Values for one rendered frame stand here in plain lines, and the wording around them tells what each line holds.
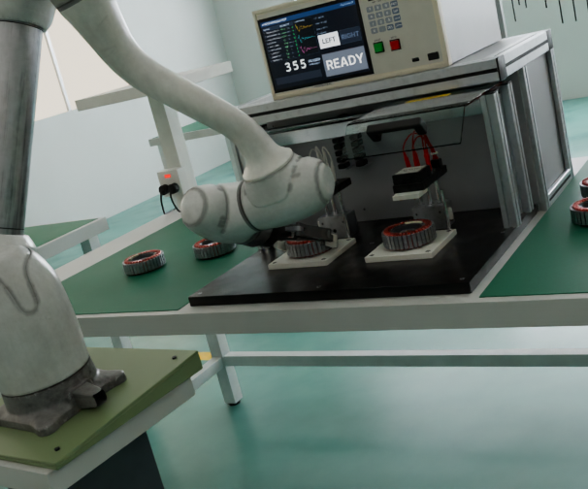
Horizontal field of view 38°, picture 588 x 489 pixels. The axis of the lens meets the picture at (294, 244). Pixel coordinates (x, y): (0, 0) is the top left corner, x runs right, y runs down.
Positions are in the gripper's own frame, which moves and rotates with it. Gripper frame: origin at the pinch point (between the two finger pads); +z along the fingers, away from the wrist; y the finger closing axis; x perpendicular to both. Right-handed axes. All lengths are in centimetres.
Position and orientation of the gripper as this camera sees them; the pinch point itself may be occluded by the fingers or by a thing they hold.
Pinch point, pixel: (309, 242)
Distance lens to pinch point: 191.5
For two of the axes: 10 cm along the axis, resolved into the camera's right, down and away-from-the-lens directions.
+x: -0.2, 9.8, -1.8
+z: 5.3, 1.6, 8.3
